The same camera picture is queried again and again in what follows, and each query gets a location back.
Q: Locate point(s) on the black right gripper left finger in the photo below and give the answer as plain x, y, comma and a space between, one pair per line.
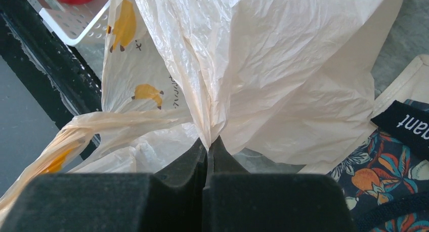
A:
183, 181

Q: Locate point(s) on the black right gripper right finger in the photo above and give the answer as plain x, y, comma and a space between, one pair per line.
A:
222, 167

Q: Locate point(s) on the orange plastic grocery bag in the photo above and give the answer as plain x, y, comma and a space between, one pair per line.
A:
290, 79

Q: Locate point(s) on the beige canvas tote bag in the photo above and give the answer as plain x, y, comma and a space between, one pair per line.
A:
377, 179

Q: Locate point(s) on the right white plastic basket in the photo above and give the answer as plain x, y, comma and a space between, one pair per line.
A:
74, 24

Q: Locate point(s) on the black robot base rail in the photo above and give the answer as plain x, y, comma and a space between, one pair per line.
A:
44, 83

